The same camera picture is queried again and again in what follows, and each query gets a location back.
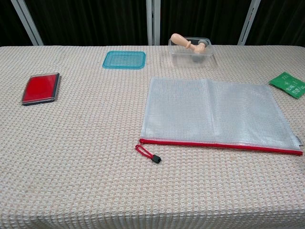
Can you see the green foil packet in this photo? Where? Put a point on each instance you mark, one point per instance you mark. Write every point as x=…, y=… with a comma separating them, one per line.
x=288, y=84

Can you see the clear plastic container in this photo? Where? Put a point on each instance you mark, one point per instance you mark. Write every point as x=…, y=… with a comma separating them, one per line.
x=181, y=60

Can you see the blue plastic container lid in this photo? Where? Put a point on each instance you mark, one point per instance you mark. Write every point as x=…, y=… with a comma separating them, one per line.
x=124, y=60

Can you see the grey metal frame post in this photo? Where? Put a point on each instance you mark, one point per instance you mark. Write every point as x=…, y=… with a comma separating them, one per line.
x=149, y=23
x=247, y=23
x=28, y=23

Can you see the red ink pad case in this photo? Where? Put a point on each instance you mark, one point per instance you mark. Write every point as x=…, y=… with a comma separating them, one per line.
x=40, y=88

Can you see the beige waffle-weave tablecloth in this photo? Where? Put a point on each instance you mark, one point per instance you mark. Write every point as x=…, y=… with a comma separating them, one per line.
x=95, y=167

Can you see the clear mesh zipper pouch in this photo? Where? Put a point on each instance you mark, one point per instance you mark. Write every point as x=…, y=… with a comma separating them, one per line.
x=214, y=112

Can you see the black pleated curtain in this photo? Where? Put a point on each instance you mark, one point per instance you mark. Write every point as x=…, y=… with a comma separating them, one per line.
x=95, y=23

